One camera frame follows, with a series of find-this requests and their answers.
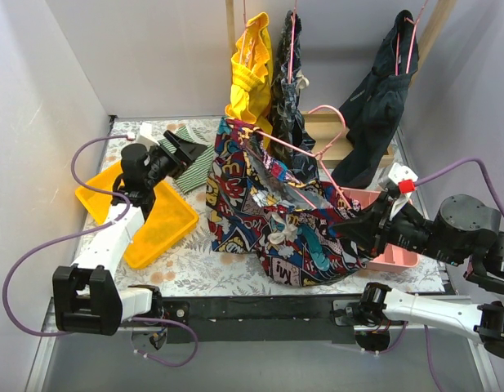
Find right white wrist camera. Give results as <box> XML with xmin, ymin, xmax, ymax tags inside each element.
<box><xmin>376</xmin><ymin>162</ymin><xmax>420</xmax><ymax>224</ymax></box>

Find green striped folded shirt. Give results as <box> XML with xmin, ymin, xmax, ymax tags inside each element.
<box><xmin>174</xmin><ymin>125</ymin><xmax>214</xmax><ymax>194</ymax></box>

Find dark leaf print shorts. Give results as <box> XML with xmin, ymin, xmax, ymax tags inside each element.
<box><xmin>270</xmin><ymin>10</ymin><xmax>318</xmax><ymax>183</ymax></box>

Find yellow shorts on hanger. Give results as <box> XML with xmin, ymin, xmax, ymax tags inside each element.
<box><xmin>225</xmin><ymin>12</ymin><xmax>274</xmax><ymax>135</ymax></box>

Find pink hanger under navy shorts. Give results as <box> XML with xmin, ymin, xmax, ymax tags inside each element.
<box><xmin>395</xmin><ymin>0</ymin><xmax>430</xmax><ymax>77</ymax></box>

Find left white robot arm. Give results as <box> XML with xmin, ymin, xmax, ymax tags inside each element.
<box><xmin>52</xmin><ymin>131</ymin><xmax>207</xmax><ymax>336</ymax></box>

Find pink divided organiser tray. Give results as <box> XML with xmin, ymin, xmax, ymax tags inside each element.
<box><xmin>342</xmin><ymin>188</ymin><xmax>419</xmax><ymax>274</ymax></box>

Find pink hanger under leaf shorts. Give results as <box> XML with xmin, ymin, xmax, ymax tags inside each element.
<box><xmin>288</xmin><ymin>0</ymin><xmax>301</xmax><ymax>84</ymax></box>

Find wooden clothes rack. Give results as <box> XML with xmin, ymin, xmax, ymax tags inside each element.
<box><xmin>225</xmin><ymin>1</ymin><xmax>457</xmax><ymax>167</ymax></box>

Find yellow plastic tray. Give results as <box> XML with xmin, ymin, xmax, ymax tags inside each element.
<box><xmin>75</xmin><ymin>162</ymin><xmax>199</xmax><ymax>269</ymax></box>

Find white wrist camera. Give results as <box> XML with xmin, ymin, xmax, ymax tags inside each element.
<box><xmin>127</xmin><ymin>122</ymin><xmax>159</xmax><ymax>150</ymax></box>
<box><xmin>376</xmin><ymin>162</ymin><xmax>420</xmax><ymax>224</ymax></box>

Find colourful comic print shorts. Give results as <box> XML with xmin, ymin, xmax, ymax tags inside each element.
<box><xmin>206</xmin><ymin>117</ymin><xmax>373</xmax><ymax>287</ymax></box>

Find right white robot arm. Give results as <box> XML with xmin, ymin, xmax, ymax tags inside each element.
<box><xmin>330</xmin><ymin>192</ymin><xmax>504</xmax><ymax>359</ymax></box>

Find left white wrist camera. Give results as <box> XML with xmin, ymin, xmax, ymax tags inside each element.
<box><xmin>127</xmin><ymin>122</ymin><xmax>159</xmax><ymax>150</ymax></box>

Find pink hanger under yellow shorts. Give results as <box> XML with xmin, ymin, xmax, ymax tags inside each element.
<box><xmin>239</xmin><ymin>0</ymin><xmax>248</xmax><ymax>65</ymax></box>

